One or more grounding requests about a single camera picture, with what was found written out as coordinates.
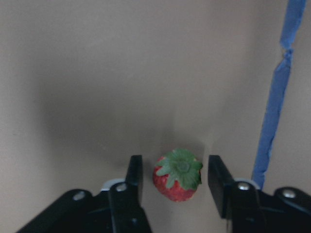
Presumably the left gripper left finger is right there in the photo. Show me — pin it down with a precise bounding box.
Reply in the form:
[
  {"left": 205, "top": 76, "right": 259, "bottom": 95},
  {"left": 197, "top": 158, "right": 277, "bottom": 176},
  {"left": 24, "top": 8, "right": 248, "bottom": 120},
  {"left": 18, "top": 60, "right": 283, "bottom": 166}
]
[{"left": 108, "top": 155, "right": 152, "bottom": 233}]

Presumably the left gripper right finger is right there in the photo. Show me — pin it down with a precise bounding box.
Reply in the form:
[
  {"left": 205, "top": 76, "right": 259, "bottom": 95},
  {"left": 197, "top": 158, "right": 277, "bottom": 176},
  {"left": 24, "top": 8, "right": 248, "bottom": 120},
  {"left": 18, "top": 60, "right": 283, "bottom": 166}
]
[{"left": 207, "top": 155, "right": 266, "bottom": 233}]

